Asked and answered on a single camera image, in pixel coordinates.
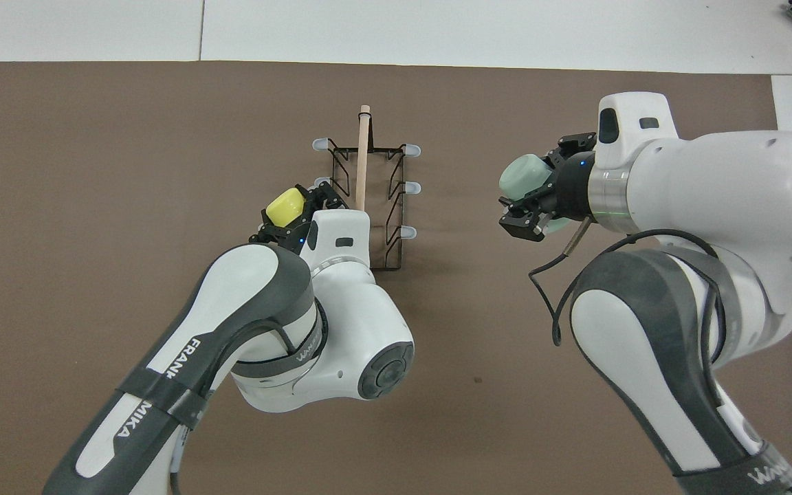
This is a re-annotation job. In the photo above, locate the yellow plastic cup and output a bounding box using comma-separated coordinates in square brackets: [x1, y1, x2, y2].
[265, 187, 305, 228]

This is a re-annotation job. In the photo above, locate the brown table mat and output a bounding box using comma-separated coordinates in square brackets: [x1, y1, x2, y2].
[0, 60, 792, 495]

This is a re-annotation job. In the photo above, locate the black wire cup rack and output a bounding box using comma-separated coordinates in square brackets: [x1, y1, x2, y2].
[311, 104, 422, 271]

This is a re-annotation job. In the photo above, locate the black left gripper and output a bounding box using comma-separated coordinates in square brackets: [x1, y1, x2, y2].
[250, 182, 349, 254]

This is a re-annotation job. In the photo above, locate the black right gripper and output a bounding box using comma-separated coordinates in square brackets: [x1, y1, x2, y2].
[498, 132, 597, 241]

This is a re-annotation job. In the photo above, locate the pale green plastic cup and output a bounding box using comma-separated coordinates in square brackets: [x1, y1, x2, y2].
[498, 153, 572, 234]

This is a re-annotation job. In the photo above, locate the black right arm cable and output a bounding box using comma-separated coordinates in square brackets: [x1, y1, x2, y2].
[529, 219, 721, 347]

